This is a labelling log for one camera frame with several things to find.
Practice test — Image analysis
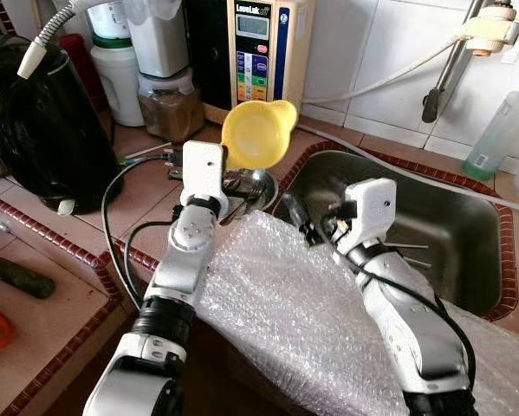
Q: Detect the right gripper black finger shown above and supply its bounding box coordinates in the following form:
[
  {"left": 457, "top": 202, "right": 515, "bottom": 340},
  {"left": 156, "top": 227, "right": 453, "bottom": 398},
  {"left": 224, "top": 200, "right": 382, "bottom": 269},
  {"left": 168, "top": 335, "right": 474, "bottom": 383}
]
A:
[{"left": 281, "top": 195, "right": 325, "bottom": 248}]

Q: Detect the yellow plastic cup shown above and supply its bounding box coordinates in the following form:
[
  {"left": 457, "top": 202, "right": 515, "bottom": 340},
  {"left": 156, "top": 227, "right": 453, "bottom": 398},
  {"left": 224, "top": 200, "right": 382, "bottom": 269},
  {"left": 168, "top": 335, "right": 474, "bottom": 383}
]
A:
[{"left": 221, "top": 100, "right": 299, "bottom": 172}]

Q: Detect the shallow steel bowl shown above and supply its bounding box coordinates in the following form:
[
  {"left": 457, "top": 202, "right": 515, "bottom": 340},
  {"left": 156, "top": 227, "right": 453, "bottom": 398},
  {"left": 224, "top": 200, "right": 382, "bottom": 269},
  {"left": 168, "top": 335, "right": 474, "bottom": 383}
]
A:
[{"left": 220, "top": 167, "right": 280, "bottom": 218}]

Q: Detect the white stick with green end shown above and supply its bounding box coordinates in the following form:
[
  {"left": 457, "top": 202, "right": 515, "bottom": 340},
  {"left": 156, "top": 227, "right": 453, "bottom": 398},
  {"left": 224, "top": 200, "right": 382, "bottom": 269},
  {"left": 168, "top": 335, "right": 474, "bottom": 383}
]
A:
[
  {"left": 120, "top": 144, "right": 175, "bottom": 159},
  {"left": 125, "top": 152, "right": 180, "bottom": 166}
]

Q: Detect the steel sink basin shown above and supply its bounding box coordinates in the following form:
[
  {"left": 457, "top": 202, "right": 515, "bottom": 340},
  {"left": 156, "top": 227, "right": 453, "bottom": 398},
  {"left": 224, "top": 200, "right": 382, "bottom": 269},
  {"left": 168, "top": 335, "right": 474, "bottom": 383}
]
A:
[{"left": 276, "top": 149, "right": 513, "bottom": 317}]

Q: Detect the clear bubble wrap sheet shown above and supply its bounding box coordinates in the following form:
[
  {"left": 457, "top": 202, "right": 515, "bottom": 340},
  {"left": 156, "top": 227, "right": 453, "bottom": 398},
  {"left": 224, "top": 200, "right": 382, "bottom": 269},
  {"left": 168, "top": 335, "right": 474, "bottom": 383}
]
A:
[{"left": 194, "top": 211, "right": 519, "bottom": 416}]

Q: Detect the cream water ionizer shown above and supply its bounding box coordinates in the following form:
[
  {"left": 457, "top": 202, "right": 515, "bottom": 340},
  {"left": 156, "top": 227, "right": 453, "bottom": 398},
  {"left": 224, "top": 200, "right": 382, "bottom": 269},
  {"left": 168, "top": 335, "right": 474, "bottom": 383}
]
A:
[{"left": 185, "top": 0, "right": 316, "bottom": 129}]

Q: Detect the white jug with green lid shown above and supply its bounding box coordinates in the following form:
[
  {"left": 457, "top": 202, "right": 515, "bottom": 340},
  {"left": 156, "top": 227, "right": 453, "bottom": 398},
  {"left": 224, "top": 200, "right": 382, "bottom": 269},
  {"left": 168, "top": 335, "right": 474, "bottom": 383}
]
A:
[{"left": 90, "top": 35, "right": 146, "bottom": 128}]

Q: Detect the white plastic container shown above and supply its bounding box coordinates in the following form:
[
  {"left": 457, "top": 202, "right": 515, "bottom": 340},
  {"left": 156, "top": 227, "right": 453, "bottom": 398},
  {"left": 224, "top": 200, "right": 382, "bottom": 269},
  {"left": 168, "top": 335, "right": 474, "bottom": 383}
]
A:
[{"left": 125, "top": 0, "right": 191, "bottom": 79}]

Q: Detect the soap bottle with blue cap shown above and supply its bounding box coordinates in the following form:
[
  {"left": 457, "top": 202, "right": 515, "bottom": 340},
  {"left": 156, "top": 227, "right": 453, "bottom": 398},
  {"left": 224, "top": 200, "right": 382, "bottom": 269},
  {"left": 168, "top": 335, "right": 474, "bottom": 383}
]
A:
[{"left": 463, "top": 80, "right": 519, "bottom": 181}]

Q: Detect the red canister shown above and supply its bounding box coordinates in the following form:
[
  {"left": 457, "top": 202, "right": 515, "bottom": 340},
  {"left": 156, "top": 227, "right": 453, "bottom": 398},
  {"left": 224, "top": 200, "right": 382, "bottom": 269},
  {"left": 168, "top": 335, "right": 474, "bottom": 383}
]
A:
[{"left": 60, "top": 33, "right": 106, "bottom": 112}]

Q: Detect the black electric kettle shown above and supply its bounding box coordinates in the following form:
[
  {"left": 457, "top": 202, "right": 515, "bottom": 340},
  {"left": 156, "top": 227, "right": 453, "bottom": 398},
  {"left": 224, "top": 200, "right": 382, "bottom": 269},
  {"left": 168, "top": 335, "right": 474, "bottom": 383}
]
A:
[{"left": 0, "top": 36, "right": 121, "bottom": 216}]

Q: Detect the white tub with label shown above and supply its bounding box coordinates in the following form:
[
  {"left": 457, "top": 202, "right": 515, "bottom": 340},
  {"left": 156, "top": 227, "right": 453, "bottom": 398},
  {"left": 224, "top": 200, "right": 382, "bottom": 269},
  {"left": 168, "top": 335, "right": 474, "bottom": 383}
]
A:
[{"left": 86, "top": 0, "right": 132, "bottom": 40}]

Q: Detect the dark green oblong object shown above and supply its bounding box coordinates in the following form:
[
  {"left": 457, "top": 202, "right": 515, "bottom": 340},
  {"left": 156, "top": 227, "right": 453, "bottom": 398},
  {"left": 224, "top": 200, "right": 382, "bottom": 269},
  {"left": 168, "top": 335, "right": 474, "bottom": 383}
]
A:
[{"left": 0, "top": 256, "right": 56, "bottom": 300}]

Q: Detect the cream faucet filter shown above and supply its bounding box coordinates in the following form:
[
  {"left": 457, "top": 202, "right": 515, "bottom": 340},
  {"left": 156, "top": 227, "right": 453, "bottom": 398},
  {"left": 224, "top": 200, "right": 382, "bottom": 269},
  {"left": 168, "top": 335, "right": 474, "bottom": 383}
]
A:
[{"left": 457, "top": 4, "right": 519, "bottom": 57}]

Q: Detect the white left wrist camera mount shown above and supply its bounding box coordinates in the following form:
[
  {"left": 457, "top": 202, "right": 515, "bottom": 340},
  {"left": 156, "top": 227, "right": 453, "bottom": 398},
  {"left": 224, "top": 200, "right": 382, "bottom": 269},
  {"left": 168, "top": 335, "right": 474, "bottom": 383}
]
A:
[{"left": 181, "top": 141, "right": 230, "bottom": 207}]

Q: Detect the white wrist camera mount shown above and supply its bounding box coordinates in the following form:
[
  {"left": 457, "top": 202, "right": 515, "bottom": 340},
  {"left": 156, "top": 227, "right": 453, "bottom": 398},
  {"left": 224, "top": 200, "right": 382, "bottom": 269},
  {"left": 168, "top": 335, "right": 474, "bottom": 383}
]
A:
[
  {"left": 342, "top": 178, "right": 399, "bottom": 254},
  {"left": 181, "top": 141, "right": 230, "bottom": 207}
]

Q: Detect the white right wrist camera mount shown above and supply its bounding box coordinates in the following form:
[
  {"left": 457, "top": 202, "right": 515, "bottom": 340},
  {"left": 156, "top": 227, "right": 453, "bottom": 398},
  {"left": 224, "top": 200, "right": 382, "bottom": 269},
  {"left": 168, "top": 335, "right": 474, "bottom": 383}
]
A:
[{"left": 342, "top": 178, "right": 399, "bottom": 254}]

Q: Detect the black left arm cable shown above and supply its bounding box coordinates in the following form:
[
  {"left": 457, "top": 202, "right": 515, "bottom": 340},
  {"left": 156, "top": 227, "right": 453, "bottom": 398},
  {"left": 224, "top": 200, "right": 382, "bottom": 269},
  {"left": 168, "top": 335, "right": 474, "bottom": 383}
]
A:
[{"left": 101, "top": 152, "right": 186, "bottom": 309}]

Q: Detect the cream wall hose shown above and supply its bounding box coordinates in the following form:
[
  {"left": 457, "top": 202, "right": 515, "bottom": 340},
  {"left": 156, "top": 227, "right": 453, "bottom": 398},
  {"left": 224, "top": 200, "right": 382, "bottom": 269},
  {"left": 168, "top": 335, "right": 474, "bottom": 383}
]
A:
[{"left": 301, "top": 36, "right": 468, "bottom": 107}]

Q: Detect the chrome wall faucet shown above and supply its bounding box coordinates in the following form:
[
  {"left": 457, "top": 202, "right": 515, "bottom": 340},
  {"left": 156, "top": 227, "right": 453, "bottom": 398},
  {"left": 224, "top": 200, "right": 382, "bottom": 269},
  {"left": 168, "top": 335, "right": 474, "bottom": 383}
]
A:
[{"left": 422, "top": 0, "right": 494, "bottom": 124}]

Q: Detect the grey corrugated hose cream nozzle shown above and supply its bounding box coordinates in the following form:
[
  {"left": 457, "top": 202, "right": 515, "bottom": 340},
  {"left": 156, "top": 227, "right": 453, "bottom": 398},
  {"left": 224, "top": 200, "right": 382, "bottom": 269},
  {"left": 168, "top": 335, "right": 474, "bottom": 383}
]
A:
[{"left": 16, "top": 0, "right": 100, "bottom": 81}]

